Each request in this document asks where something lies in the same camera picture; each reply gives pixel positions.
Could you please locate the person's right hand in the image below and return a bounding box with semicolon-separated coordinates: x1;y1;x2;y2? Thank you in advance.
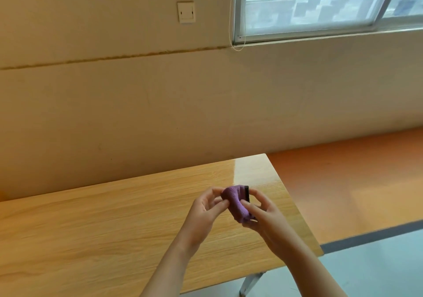
240;189;306;264

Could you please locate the person's left hand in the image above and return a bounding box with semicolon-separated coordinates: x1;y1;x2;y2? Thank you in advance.
178;187;231;257

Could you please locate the purple sock with black trim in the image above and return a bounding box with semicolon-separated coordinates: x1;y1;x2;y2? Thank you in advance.
220;184;259;225

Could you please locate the person's right forearm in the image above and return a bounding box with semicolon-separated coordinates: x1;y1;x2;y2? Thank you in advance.
284;249;349;297

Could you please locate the person's left forearm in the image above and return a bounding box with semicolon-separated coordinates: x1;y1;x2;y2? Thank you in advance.
139;245;200;297

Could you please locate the white metal table leg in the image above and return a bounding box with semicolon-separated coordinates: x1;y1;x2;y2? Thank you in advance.
239;271;267;297

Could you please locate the orange raised platform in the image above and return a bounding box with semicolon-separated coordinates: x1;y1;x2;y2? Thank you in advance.
266;127;423;255

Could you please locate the thin white blind cord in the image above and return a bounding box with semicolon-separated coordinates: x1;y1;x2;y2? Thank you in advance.
228;0;247;52

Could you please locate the white wall switch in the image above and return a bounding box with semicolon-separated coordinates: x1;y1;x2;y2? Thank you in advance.
177;1;196;24

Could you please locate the sliding window with metal frame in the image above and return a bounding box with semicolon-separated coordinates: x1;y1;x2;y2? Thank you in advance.
233;0;423;46

